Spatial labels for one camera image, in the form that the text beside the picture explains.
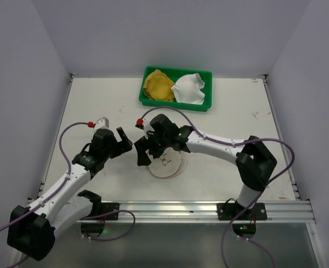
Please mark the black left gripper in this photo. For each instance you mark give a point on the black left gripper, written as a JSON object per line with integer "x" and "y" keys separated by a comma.
{"x": 117, "y": 146}

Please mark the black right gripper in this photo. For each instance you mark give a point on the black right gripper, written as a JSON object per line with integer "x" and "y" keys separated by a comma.
{"x": 149, "y": 144}

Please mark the yellow bra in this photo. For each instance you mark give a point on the yellow bra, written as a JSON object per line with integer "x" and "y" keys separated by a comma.
{"x": 158, "y": 87}

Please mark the white bra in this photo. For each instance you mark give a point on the white bra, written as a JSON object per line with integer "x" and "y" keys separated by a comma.
{"x": 187, "y": 89}

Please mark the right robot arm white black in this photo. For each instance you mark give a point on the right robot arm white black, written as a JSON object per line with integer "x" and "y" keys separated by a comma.
{"x": 254, "y": 161}

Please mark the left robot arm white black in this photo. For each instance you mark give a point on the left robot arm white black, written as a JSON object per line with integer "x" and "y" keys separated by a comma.
{"x": 35, "y": 228}

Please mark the green plastic tray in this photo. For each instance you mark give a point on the green plastic tray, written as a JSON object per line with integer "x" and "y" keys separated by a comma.
{"x": 174, "y": 74}

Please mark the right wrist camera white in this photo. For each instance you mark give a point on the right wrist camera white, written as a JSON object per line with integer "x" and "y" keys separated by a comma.
{"x": 145, "y": 126}

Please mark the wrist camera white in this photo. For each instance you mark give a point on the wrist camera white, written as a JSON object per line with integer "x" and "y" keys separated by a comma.
{"x": 145, "y": 126}
{"x": 102, "y": 123}

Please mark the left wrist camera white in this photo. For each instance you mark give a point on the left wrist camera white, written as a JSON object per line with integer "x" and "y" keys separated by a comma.
{"x": 102, "y": 123}

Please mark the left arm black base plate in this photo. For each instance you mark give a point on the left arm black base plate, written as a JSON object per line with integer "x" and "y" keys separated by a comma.
{"x": 106, "y": 210}

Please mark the aluminium rail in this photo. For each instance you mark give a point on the aluminium rail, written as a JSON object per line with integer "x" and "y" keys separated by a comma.
{"x": 183, "y": 212}

